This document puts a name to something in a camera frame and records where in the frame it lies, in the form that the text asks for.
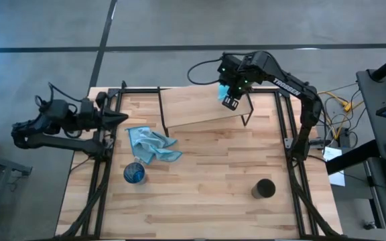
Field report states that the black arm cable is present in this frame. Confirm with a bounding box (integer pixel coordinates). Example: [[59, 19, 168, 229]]
[[186, 58, 223, 86], [34, 81, 84, 112]]

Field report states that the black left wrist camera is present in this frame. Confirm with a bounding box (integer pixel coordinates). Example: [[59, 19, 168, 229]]
[[94, 90, 109, 109]]

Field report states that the grey desk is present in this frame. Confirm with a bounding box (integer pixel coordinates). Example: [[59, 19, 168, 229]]
[[356, 68, 386, 241]]

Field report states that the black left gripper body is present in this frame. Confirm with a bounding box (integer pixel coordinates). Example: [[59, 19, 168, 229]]
[[78, 96, 109, 132]]

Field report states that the blue faceted plastic cup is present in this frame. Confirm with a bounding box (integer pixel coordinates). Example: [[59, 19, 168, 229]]
[[123, 161, 147, 185]]

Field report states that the black cup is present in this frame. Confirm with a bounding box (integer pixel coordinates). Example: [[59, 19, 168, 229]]
[[251, 178, 277, 200]]

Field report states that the yellow cable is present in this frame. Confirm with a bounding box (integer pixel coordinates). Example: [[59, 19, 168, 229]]
[[317, 89, 365, 140]]

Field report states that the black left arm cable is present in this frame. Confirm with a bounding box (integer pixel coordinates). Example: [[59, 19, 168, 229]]
[[34, 81, 84, 112]]

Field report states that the black aluminium table frame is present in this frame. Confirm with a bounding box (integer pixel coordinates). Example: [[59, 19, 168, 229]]
[[54, 80, 343, 241]]

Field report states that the teal mug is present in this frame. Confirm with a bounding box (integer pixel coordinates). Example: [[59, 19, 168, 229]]
[[217, 83, 231, 102]]

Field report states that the light blue microfibre cloth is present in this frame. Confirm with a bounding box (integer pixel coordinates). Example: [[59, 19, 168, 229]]
[[125, 125, 184, 166]]

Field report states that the black diagonal beam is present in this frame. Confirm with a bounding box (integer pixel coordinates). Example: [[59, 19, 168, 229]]
[[325, 139, 381, 175]]

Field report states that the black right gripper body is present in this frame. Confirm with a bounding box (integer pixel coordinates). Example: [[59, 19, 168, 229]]
[[216, 53, 253, 98]]

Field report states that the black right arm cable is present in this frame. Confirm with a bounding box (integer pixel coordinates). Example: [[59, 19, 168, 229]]
[[186, 58, 223, 86]]

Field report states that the white paper sheet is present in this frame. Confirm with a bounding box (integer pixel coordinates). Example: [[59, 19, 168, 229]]
[[322, 146, 346, 187]]

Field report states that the wooden shelf with black legs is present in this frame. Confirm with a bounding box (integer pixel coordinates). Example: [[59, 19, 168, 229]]
[[158, 83, 255, 138]]

